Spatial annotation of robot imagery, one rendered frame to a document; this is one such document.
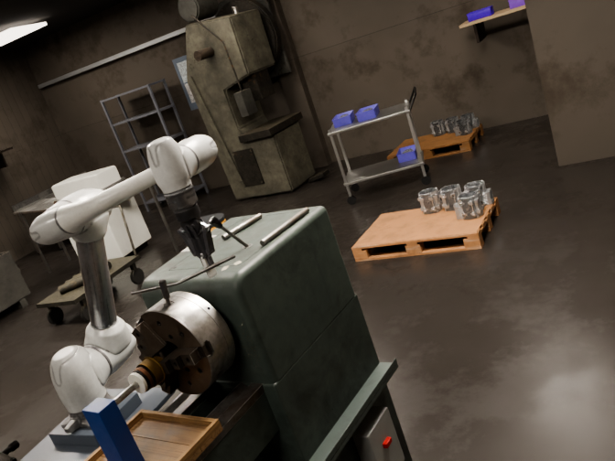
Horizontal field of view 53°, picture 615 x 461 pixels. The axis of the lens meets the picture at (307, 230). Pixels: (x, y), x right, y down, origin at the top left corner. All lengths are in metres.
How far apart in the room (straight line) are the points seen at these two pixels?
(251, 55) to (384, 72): 1.78
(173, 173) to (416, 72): 6.70
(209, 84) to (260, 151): 1.08
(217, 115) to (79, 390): 6.22
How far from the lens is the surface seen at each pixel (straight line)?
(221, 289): 1.97
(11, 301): 7.78
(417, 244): 4.87
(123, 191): 2.06
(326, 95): 8.79
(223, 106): 8.22
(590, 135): 6.06
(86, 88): 11.13
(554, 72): 5.94
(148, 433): 2.10
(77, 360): 2.47
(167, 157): 1.82
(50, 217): 2.19
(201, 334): 1.92
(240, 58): 7.87
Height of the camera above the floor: 1.87
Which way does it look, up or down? 17 degrees down
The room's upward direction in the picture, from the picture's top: 19 degrees counter-clockwise
